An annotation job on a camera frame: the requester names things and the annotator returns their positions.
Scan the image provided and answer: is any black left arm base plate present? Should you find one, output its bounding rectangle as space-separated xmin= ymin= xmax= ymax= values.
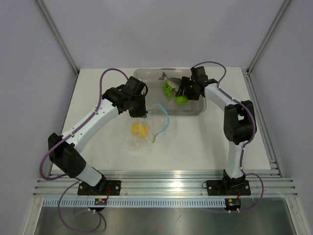
xmin=77 ymin=180 xmax=121 ymax=196

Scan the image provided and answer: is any left small circuit board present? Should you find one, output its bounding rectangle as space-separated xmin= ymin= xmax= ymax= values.
xmin=94 ymin=198 xmax=108 ymax=206

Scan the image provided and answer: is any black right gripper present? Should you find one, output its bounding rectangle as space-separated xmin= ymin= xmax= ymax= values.
xmin=177 ymin=76 xmax=200 ymax=100

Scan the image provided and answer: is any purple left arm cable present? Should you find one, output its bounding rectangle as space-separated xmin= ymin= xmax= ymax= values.
xmin=39 ymin=68 xmax=130 ymax=232

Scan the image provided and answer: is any white slotted cable duct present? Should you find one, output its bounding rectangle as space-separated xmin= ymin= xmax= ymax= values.
xmin=43 ymin=198 xmax=226 ymax=208

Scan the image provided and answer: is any yellow toy lemon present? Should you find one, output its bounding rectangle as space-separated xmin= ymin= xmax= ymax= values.
xmin=131 ymin=121 xmax=148 ymax=137

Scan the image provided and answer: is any left aluminium frame post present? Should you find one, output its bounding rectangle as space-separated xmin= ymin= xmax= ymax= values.
xmin=35 ymin=0 xmax=80 ymax=77

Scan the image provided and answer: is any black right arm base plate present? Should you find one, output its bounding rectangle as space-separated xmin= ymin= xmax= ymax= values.
xmin=201 ymin=180 xmax=251 ymax=196

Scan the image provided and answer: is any aluminium frame post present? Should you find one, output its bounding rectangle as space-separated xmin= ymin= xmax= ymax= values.
xmin=35 ymin=0 xmax=80 ymax=77
xmin=246 ymin=0 xmax=293 ymax=74

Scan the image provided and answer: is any clear zip top bag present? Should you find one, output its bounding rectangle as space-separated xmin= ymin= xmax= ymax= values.
xmin=126 ymin=102 xmax=170 ymax=152

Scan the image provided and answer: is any right aluminium frame post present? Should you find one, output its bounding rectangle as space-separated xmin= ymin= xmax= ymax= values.
xmin=246 ymin=0 xmax=293 ymax=74

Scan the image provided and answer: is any clear grey plastic tray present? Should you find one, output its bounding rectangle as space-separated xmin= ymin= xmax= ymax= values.
xmin=133 ymin=68 xmax=206 ymax=116

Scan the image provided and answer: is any small circuit board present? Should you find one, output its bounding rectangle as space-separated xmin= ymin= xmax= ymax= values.
xmin=226 ymin=198 xmax=241 ymax=209
xmin=94 ymin=198 xmax=108 ymax=206

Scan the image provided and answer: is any aluminium mounting rail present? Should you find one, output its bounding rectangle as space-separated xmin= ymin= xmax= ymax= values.
xmin=33 ymin=170 xmax=298 ymax=198

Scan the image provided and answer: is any grey toy fish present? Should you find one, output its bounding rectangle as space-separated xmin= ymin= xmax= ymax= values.
xmin=159 ymin=72 xmax=181 ymax=90

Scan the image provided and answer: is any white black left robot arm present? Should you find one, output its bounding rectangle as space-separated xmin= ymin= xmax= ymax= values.
xmin=48 ymin=76 xmax=148 ymax=195

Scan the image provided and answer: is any right small circuit board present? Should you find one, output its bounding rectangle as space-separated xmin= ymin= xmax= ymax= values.
xmin=226 ymin=198 xmax=241 ymax=209

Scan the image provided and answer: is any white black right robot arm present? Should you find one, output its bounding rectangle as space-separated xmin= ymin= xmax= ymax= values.
xmin=176 ymin=66 xmax=257 ymax=196

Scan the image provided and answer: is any green toy grapes bunch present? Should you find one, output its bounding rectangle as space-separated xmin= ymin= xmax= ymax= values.
xmin=162 ymin=82 xmax=173 ymax=100

